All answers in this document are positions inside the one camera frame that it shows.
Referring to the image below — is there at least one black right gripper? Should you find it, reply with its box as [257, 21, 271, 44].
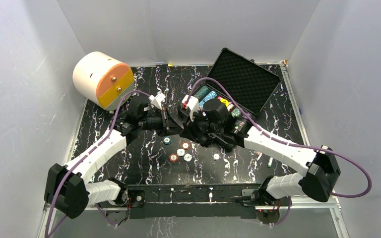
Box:
[181, 107, 223, 142]

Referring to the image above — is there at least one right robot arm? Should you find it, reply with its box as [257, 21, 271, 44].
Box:
[178, 95, 340, 205]

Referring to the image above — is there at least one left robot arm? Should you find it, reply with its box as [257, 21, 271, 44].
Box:
[44, 103, 183, 219]

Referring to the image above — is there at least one red five chip right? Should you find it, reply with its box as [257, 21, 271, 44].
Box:
[182, 142, 191, 150]

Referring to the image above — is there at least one red five chip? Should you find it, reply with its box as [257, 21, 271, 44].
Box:
[169, 153, 179, 162]
[182, 142, 191, 150]

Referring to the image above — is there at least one green blue chip stacked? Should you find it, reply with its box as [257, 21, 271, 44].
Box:
[163, 136, 172, 145]

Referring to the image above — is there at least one white blue chip upper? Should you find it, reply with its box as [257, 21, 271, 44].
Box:
[177, 148, 186, 157]

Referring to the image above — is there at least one white blue chip lower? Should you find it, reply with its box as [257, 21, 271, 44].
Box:
[184, 153, 192, 162]

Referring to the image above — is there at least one red five chip left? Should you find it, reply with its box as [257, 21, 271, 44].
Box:
[169, 153, 179, 162]

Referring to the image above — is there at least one blue white chip far right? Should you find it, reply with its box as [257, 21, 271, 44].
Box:
[212, 153, 221, 161]

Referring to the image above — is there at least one black poker chip case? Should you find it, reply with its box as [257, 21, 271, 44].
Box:
[177, 48, 281, 152]

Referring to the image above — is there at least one red marker pen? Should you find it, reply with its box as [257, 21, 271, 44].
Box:
[256, 152, 262, 161]

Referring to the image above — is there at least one black front mounting bar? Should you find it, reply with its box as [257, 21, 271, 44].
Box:
[129, 184, 274, 219]

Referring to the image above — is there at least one green marker pen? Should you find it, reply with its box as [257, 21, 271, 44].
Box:
[267, 157, 273, 168]

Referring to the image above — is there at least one white cylindrical drawer box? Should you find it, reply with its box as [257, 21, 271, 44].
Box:
[72, 52, 135, 111]

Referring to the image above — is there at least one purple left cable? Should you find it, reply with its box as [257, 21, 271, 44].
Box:
[44, 90, 155, 238]

